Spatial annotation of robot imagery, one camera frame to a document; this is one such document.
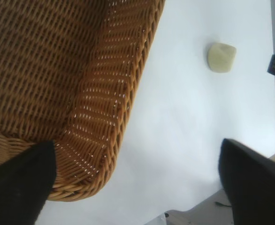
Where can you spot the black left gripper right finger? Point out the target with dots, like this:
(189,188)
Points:
(257,192)

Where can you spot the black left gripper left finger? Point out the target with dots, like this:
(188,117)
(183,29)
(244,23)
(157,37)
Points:
(17,187)

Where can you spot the pale yellow egg yolk pastry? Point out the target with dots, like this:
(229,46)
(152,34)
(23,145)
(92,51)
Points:
(222,57)

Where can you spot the brown woven wicker basket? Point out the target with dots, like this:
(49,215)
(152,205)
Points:
(57,58)

